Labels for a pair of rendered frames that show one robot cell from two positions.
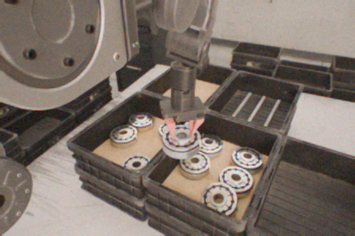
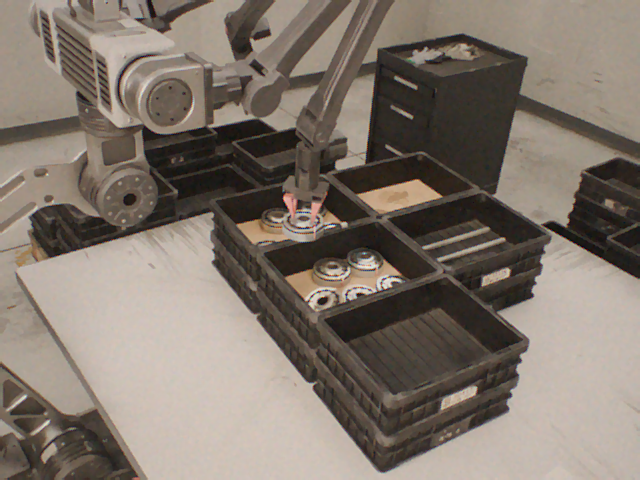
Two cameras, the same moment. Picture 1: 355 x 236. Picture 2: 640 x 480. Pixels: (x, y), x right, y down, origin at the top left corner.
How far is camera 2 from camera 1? 1.13 m
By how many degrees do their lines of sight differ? 21
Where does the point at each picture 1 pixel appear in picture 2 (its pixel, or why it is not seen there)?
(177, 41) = (300, 123)
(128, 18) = (208, 106)
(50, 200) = (176, 262)
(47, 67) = (163, 119)
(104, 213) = (221, 293)
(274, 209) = (381, 339)
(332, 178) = (482, 344)
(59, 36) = (171, 109)
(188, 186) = (309, 288)
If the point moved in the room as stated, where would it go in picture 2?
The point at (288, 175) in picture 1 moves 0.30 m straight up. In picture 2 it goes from (431, 322) to (451, 222)
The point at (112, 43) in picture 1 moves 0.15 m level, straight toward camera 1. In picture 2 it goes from (196, 115) to (161, 147)
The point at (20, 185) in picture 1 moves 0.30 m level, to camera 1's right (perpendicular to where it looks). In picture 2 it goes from (148, 195) to (259, 235)
